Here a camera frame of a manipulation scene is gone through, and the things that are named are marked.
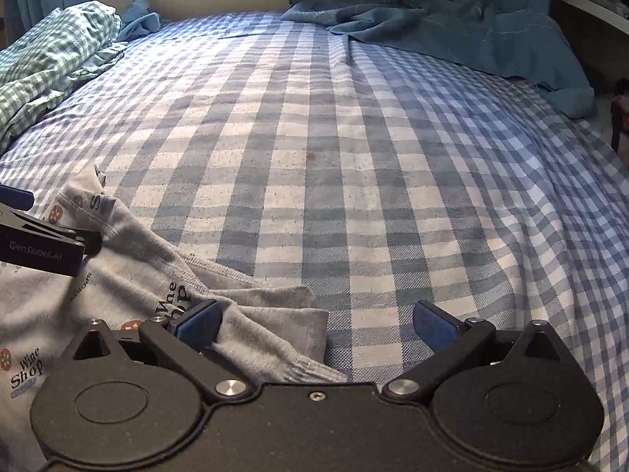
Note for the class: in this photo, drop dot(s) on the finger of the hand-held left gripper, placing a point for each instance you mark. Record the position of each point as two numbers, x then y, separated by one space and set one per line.
91 244
17 197

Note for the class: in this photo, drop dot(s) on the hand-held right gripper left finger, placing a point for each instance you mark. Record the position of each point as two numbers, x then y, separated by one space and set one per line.
199 325

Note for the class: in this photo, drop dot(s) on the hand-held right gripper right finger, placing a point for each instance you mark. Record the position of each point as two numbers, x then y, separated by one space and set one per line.
435 330

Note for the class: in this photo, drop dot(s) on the grey printed shirt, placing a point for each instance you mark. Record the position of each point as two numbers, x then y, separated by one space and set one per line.
128 275

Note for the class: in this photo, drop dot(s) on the green white checkered blanket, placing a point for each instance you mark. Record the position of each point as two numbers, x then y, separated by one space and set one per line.
49 59

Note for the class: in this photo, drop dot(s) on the blue white checkered bed sheet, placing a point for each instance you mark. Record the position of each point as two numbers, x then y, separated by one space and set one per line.
344 157

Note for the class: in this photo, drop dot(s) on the small blue cloth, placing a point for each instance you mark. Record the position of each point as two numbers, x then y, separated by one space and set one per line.
140 17

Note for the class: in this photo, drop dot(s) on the blue blanket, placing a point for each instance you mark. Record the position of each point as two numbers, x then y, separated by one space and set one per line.
467 34

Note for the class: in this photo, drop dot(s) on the white shelf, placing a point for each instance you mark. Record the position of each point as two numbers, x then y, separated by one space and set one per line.
589 2

